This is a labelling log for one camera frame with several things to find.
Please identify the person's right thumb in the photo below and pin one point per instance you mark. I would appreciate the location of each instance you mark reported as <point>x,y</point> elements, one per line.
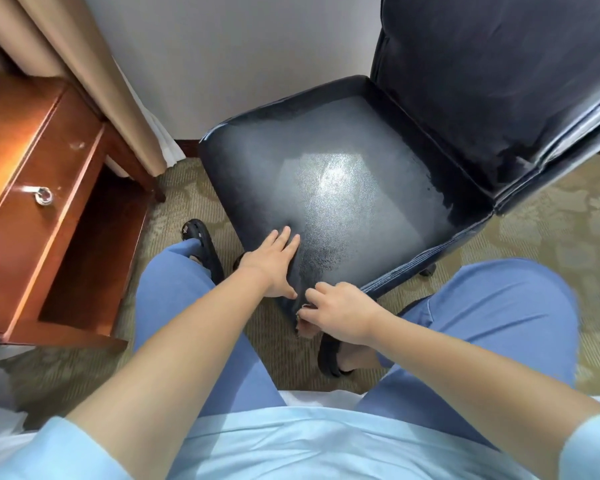
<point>317,293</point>

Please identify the person's right hand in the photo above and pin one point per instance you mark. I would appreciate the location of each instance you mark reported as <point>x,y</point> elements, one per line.
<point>342,314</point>

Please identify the black sandal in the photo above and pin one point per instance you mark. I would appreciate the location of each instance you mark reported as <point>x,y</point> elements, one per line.
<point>329,357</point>
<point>205,244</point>

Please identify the reddish brown wooden desk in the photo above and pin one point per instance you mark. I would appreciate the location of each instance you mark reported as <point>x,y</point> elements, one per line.
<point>40,159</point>

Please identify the white sheer curtain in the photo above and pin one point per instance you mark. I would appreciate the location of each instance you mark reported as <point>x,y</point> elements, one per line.
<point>155,129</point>

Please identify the person's right forearm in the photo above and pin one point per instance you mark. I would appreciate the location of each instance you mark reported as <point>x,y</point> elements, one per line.
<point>480,374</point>

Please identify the beige curtain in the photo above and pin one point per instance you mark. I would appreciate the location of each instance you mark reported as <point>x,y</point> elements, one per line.
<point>80,54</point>

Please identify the person's left forearm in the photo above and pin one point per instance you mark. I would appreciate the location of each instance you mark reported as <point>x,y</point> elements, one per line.
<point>180,359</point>

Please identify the blue trousers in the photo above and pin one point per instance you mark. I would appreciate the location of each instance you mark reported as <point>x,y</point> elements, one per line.
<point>490,314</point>

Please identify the person's left thumb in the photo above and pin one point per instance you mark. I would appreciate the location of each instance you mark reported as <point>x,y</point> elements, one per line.
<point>287,290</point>

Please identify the person's left hand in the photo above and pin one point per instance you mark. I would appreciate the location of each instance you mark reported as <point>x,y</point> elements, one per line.
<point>267,269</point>

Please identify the light blue shirt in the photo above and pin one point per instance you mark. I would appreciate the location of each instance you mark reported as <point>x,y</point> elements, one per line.
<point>300,444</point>

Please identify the wooden desk drawer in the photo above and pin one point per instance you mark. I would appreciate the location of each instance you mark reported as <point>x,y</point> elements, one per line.
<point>35,234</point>

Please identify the dark blue leather office chair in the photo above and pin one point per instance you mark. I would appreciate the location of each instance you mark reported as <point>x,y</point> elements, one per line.
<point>360,159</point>

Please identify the person's left middle finger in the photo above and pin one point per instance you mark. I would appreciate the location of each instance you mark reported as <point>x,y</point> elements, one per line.
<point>282,240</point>

